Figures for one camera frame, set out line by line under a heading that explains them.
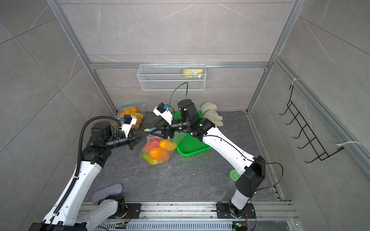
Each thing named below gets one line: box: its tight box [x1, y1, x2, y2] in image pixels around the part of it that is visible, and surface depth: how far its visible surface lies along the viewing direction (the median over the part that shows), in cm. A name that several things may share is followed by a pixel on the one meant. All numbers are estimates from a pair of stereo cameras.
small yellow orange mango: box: [158, 139, 177, 151], surface depth 82 cm
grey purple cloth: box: [91, 183, 124, 205], surface depth 80 cm
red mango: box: [142, 138, 161, 153], surface depth 83 cm
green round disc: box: [229, 169, 241, 183], surface depth 83 cm
